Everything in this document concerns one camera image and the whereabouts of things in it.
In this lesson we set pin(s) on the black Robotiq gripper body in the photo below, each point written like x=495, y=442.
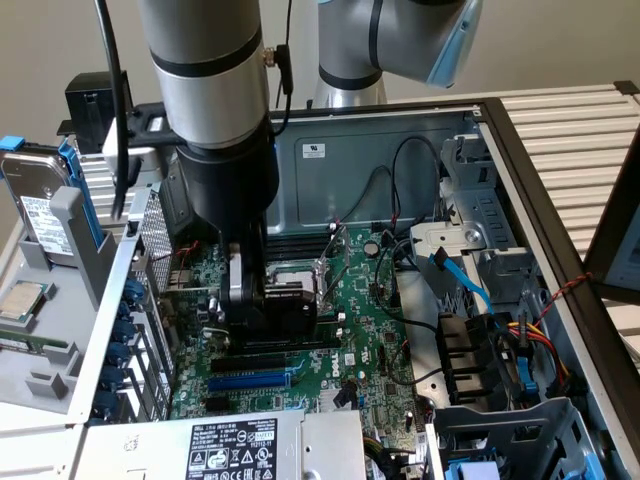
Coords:
x=225, y=190

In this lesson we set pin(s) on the Nvidia graphics card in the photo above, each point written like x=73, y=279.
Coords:
x=290, y=310

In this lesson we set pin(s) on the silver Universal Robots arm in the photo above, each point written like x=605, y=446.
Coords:
x=210, y=60

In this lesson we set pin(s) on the black expansion slot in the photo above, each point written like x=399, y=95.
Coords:
x=250, y=362

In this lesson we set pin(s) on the CPU socket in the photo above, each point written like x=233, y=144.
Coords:
x=292, y=272

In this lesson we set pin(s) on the blue expansion slot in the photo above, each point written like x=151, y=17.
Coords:
x=250, y=382

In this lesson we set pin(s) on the empty black RAM slot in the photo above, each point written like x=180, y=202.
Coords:
x=330, y=325

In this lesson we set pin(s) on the metal socket cover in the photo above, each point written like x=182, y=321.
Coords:
x=326, y=260

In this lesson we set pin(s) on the green Dell motherboard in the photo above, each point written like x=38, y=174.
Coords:
x=360, y=300

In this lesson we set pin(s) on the blue card retention clip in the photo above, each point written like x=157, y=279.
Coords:
x=106, y=405
x=133, y=295
x=120, y=355
x=125, y=332
x=113, y=380

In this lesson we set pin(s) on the small silver heatsink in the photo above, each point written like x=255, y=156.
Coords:
x=327, y=402

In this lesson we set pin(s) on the open metal PC case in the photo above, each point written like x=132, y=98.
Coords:
x=350, y=175

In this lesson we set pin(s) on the coin cell battery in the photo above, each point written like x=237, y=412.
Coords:
x=371, y=248

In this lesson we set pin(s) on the blue disk caddy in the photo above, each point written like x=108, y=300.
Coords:
x=75, y=170

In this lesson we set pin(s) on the black plastic box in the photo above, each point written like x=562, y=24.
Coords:
x=90, y=110

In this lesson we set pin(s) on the silver power supply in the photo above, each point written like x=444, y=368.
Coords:
x=140, y=450

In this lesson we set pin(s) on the silver hard disk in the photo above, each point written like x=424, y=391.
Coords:
x=35, y=210

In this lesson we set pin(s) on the silver disk bay cage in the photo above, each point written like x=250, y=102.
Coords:
x=450, y=240

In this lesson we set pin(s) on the loose green RAM stick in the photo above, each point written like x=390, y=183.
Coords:
x=30, y=342

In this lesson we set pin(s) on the CPU chip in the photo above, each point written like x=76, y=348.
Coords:
x=22, y=300

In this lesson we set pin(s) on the grey parts rack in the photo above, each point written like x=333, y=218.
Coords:
x=30, y=380

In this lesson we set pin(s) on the grey disk bay cage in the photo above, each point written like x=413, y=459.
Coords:
x=500, y=435

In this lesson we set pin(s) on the blue plastic bay latch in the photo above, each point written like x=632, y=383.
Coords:
x=526, y=380

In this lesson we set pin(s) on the dark framed panel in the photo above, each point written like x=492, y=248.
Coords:
x=620, y=225

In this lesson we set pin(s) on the black camera bracket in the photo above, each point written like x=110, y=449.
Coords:
x=150, y=125

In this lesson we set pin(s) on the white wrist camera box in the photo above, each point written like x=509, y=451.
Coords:
x=107, y=145

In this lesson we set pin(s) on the black plastic bay bracket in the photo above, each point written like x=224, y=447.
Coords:
x=460, y=350

